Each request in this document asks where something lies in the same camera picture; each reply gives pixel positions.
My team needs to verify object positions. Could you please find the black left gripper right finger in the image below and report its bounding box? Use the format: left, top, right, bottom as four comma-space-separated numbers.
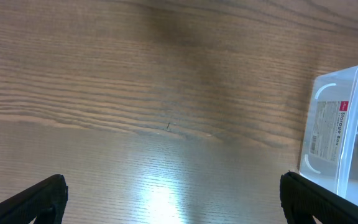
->
280, 172, 358, 224

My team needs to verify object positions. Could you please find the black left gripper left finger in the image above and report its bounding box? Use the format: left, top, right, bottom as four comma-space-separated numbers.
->
0, 174, 68, 224

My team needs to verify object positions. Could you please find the clear plastic container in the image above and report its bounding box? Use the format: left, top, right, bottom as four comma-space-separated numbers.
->
299, 65, 358, 206

